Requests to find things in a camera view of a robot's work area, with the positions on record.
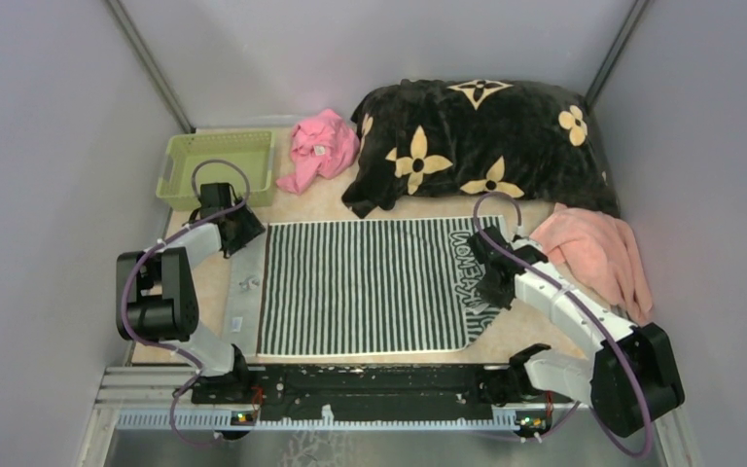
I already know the green perforated plastic basket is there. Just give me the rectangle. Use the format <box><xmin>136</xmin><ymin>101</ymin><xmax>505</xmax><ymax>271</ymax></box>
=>
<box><xmin>155</xmin><ymin>129</ymin><xmax>275</xmax><ymax>211</ymax></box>

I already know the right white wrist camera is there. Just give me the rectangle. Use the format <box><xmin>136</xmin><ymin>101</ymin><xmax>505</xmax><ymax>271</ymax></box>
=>
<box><xmin>512</xmin><ymin>236</ymin><xmax>549</xmax><ymax>265</ymax></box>

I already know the green white striped towel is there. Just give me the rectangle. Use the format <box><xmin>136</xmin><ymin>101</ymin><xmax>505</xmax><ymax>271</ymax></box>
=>
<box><xmin>222</xmin><ymin>217</ymin><xmax>500</xmax><ymax>358</ymax></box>

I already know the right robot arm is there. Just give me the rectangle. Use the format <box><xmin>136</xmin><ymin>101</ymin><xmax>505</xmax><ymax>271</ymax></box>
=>
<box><xmin>467</xmin><ymin>227</ymin><xmax>686</xmax><ymax>438</ymax></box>

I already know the black blanket with beige flowers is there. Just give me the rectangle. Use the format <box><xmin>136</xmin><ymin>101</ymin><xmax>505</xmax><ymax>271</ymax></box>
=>
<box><xmin>341</xmin><ymin>79</ymin><xmax>620</xmax><ymax>218</ymax></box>

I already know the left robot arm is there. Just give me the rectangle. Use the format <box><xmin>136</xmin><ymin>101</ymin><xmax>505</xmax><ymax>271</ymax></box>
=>
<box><xmin>116</xmin><ymin>200</ymin><xmax>265</xmax><ymax>403</ymax></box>

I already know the bright pink crumpled towel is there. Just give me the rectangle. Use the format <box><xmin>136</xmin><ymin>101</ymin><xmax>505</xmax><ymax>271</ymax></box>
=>
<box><xmin>276</xmin><ymin>109</ymin><xmax>360</xmax><ymax>195</ymax></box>

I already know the light salmon pink towel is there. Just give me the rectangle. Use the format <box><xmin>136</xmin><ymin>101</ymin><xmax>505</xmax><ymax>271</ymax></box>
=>
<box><xmin>530</xmin><ymin>203</ymin><xmax>654</xmax><ymax>325</ymax></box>

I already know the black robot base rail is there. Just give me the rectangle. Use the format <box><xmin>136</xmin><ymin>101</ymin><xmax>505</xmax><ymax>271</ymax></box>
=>
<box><xmin>191</xmin><ymin>364</ymin><xmax>555</xmax><ymax>436</ymax></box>

